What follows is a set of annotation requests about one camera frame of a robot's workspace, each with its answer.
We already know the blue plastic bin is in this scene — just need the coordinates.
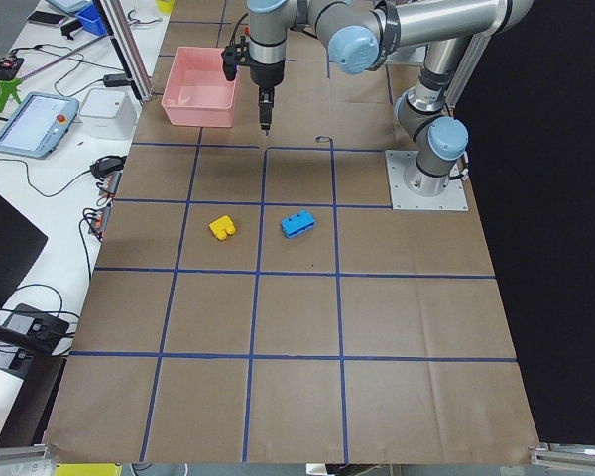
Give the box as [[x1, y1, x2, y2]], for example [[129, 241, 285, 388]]
[[75, 4, 107, 37]]

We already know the green handled grabber tool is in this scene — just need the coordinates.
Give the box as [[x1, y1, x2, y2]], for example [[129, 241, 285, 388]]
[[0, 77, 22, 113]]

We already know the brown paper table mat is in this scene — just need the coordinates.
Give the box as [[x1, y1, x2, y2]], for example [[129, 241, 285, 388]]
[[44, 0, 542, 466]]

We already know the teach pendant tablet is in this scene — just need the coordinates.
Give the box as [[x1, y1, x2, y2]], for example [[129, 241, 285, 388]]
[[0, 92, 79, 159]]

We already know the aluminium frame post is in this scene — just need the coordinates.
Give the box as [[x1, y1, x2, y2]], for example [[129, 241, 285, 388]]
[[93, 0, 154, 102]]

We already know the pink plastic box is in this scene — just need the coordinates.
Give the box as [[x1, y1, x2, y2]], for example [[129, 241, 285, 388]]
[[161, 47, 239, 128]]

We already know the yellow toy block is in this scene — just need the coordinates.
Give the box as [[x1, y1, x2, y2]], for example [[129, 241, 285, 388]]
[[208, 215, 237, 241]]

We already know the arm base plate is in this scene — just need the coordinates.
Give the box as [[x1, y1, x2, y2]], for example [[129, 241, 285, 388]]
[[385, 150, 469, 212]]

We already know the blue toy block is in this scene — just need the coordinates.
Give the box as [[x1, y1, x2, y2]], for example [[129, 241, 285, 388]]
[[280, 210, 316, 239]]

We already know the white square box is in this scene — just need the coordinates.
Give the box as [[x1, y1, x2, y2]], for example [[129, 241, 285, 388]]
[[79, 88, 137, 140]]

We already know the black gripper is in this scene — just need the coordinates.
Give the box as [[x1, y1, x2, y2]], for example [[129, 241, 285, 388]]
[[250, 60, 284, 131]]

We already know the black power adapter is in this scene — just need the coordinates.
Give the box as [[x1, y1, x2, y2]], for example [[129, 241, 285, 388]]
[[101, 73, 129, 88]]

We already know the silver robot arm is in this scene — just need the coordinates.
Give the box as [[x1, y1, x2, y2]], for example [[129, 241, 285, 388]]
[[224, 1, 532, 197]]

